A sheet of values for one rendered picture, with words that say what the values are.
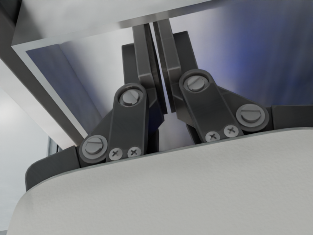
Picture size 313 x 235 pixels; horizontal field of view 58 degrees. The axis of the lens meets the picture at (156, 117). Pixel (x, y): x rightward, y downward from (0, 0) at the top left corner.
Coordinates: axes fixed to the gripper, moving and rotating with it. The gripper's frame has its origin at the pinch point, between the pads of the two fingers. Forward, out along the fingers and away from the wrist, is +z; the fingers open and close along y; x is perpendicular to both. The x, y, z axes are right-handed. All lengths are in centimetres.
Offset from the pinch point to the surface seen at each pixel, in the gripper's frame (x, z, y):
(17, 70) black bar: -0.6, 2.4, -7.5
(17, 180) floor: -189, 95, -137
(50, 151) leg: -48, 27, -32
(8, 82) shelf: -3.2, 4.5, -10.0
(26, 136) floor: -130, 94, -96
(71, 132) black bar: -7.3, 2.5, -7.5
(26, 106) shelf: -5.8, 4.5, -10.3
